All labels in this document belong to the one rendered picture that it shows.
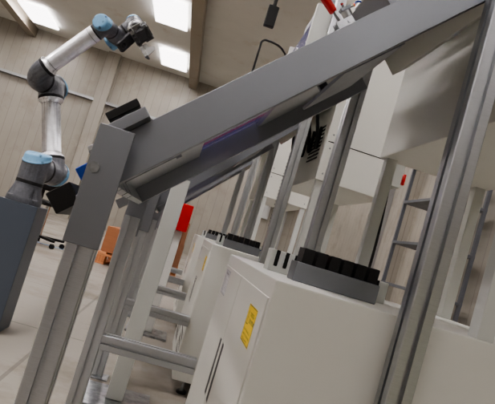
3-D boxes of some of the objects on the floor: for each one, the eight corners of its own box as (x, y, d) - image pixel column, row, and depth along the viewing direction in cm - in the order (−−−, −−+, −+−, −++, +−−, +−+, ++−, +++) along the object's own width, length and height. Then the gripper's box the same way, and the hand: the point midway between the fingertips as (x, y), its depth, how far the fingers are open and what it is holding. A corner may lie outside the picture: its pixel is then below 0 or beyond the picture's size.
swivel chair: (71, 251, 650) (95, 174, 657) (47, 249, 592) (75, 165, 598) (23, 236, 658) (49, 159, 665) (-4, 233, 599) (24, 150, 606)
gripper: (135, 5, 248) (139, 15, 232) (158, 42, 259) (164, 56, 243) (118, 14, 248) (122, 26, 232) (142, 53, 260) (148, 66, 244)
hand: (138, 45), depth 238 cm, fingers open, 14 cm apart
